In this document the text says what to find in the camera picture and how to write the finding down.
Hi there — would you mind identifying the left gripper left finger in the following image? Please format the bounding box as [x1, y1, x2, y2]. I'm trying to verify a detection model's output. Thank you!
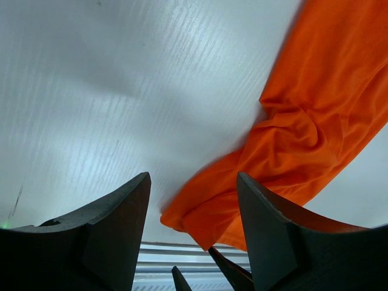
[1, 172, 151, 290]

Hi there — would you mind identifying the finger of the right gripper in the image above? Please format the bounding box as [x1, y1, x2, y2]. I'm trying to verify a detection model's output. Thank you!
[172, 266, 192, 291]
[208, 247, 254, 291]

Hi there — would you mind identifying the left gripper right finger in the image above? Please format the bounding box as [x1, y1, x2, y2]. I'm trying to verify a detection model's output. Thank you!
[237, 172, 387, 290]

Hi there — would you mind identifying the orange t-shirt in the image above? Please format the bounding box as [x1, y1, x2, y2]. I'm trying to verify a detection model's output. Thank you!
[160, 1, 387, 250]

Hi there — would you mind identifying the aluminium mounting rail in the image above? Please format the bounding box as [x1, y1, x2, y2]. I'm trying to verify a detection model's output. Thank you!
[132, 242, 233, 291]

